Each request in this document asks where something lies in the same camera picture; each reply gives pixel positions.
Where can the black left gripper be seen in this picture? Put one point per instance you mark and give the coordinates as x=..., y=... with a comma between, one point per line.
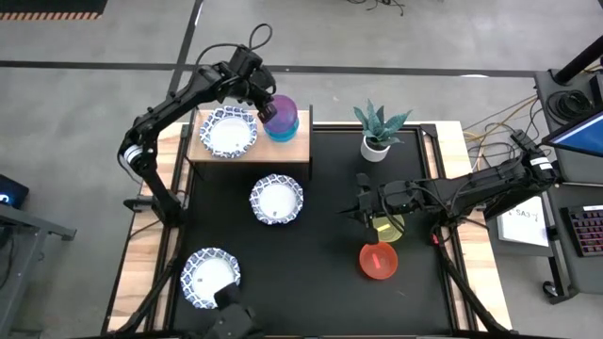
x=256, y=89

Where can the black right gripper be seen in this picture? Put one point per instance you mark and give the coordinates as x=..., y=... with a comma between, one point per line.
x=372, y=202

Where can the purple plastic bowl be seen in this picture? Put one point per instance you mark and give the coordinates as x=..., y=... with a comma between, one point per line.
x=285, y=113

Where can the teal plastic bowl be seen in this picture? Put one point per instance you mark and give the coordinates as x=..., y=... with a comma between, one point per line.
x=282, y=137

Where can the yellow plastic bowl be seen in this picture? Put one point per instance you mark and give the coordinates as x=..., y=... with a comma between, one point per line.
x=393, y=230

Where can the orange plastic bowl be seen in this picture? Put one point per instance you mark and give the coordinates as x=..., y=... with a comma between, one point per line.
x=379, y=261

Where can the blue-patterned white paper plate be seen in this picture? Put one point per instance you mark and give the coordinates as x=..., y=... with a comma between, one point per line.
x=229, y=133
x=277, y=200
x=205, y=278

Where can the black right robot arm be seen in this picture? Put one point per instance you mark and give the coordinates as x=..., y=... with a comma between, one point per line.
x=471, y=188

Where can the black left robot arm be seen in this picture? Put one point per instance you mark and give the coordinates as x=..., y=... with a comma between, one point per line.
x=160, y=113

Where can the wooden shelf black legs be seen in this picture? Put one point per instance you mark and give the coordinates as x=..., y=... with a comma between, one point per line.
x=282, y=151

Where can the white plant pot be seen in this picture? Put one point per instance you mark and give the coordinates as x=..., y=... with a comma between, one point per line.
x=374, y=154

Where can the small red clamp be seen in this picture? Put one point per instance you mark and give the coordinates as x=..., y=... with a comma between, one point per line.
x=435, y=239

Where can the green snake plant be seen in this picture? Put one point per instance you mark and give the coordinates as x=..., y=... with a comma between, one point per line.
x=379, y=124

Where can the white labelled paper sheet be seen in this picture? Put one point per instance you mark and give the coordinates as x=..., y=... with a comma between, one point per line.
x=523, y=228

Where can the black caster wheel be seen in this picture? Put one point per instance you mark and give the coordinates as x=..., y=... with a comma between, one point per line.
x=550, y=289

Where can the grey equipment cart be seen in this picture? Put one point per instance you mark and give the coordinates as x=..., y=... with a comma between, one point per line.
x=572, y=174

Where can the backlit black keyboard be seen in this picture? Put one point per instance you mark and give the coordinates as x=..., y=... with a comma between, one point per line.
x=586, y=230

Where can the computer monitor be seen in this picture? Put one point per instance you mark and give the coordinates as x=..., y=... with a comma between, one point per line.
x=579, y=136

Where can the black mat hazard-striped edge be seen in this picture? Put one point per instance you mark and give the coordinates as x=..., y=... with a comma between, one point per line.
x=47, y=5

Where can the dark grey desk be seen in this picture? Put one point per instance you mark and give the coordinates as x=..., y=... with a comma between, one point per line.
x=37, y=223

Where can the black device blue light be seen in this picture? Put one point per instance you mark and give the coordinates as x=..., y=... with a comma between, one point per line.
x=11, y=193

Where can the black pole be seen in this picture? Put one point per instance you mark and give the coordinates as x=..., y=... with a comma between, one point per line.
x=581, y=59

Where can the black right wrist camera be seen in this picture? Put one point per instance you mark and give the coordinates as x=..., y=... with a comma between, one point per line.
x=396, y=193

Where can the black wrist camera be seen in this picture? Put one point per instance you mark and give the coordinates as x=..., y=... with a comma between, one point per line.
x=246, y=60
x=396, y=193

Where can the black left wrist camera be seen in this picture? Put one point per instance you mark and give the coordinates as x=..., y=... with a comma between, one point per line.
x=246, y=60

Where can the black frame strut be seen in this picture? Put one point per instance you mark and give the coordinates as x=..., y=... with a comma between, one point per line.
x=466, y=285
x=151, y=299

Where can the black table-level camera mount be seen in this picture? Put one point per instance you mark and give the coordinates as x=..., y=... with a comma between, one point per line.
x=231, y=320

